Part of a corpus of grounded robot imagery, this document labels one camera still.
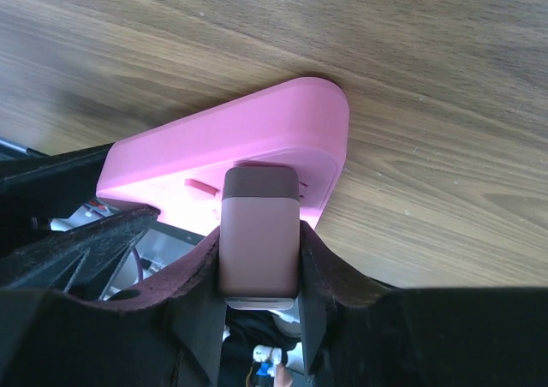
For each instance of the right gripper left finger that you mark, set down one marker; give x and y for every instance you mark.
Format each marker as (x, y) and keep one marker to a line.
(164, 331)

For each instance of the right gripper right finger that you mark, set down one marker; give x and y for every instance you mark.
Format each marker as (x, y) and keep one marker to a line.
(357, 332)

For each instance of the small pink square adapter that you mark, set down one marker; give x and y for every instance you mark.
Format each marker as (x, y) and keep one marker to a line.
(259, 239)

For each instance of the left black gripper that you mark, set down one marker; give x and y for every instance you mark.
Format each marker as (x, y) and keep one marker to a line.
(83, 261)

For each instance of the pink triangular power strip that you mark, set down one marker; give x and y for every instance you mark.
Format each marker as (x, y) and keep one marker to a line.
(179, 168)

